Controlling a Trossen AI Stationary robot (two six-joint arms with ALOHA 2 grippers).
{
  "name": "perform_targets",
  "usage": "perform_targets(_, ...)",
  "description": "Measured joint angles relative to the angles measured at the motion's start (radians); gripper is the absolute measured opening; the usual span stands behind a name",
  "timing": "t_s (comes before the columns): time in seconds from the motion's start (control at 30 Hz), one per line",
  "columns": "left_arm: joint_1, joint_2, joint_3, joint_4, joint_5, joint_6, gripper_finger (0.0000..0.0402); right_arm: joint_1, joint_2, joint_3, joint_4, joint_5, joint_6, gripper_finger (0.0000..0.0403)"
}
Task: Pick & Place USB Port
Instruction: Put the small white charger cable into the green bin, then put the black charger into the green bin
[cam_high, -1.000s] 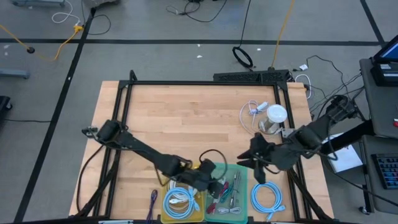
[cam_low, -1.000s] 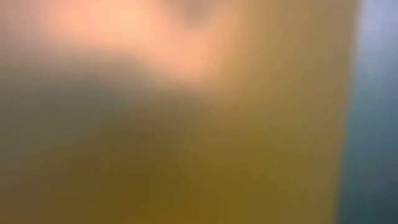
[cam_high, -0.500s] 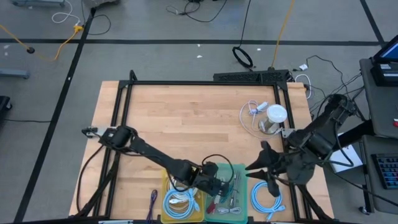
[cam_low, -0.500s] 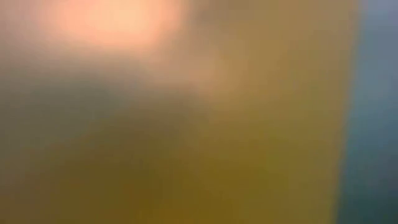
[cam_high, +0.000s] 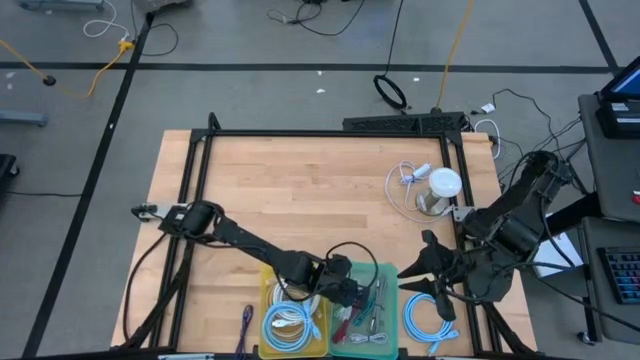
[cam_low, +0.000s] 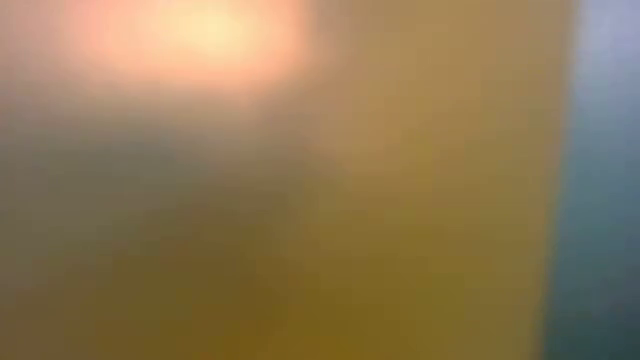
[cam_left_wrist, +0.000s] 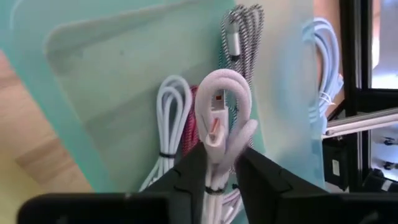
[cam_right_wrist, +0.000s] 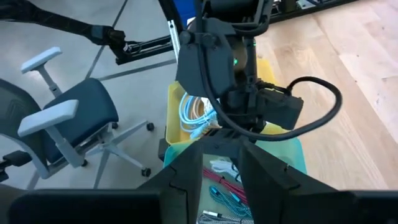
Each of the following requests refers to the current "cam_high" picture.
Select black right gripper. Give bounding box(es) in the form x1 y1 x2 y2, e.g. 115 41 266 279
397 228 484 322

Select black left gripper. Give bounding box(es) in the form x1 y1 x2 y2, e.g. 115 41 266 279
315 253 374 308

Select dark grey USB cable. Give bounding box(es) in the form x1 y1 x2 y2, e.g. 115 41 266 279
372 275 389 321

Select light blue cable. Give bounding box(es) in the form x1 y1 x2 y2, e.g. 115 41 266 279
262 299 324 354
402 289 460 354

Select red USB cable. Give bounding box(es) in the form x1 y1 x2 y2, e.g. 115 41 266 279
330 307 364 346

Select white ethernet cable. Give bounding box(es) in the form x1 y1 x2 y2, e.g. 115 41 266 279
267 279 321 331

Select yellow translucent plastic bin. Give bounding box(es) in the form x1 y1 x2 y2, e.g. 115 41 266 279
255 259 329 359

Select purple USB cable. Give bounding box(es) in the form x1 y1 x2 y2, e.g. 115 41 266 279
233 304 257 360

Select green translucent plastic bin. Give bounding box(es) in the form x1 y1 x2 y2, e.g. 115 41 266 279
327 261 400 359

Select white box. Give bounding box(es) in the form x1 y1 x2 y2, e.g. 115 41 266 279
532 232 585 279

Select black perforated box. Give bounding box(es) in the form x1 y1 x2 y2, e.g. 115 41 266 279
342 110 469 135

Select black stand beam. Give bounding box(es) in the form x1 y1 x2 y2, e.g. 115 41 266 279
544 192 601 236

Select grey keyboard tray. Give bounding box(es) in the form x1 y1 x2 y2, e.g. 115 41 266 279
579 217 640 346

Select black keyboard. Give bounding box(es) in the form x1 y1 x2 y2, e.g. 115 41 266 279
597 245 640 305

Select grey desk surface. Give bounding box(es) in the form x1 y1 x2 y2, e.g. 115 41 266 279
577 92 640 224

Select black device box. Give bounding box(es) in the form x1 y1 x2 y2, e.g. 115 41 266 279
594 97 640 140

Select open laptop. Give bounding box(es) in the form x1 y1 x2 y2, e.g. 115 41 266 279
598 54 640 102

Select black chair base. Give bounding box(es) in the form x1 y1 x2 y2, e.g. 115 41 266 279
0 153 20 190

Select long grey floor foot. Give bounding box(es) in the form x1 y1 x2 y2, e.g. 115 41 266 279
17 0 106 12

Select black aluminium table frame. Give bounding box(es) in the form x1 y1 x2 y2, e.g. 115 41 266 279
110 112 539 360

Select white cable loop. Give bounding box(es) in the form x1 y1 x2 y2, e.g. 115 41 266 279
472 118 502 161

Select long black floor cable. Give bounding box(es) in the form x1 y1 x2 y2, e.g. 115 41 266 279
519 269 640 332

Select black coiled floor cable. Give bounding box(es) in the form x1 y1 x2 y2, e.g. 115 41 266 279
372 0 409 112

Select black desk cables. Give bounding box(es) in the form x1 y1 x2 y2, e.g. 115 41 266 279
492 88 586 176

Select orange floor cord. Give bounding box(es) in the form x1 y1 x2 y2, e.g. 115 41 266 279
435 0 475 113

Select black floor cable tangle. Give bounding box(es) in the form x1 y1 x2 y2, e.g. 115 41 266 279
265 0 367 38

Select black looped floor cable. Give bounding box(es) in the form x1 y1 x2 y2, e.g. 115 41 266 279
130 12 180 58

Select thin black floor cable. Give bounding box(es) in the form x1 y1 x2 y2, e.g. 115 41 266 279
7 191 84 198

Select yellow extension cord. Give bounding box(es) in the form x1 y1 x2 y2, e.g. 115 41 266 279
0 38 136 100

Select white floor cable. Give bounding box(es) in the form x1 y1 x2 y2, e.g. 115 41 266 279
82 0 132 42

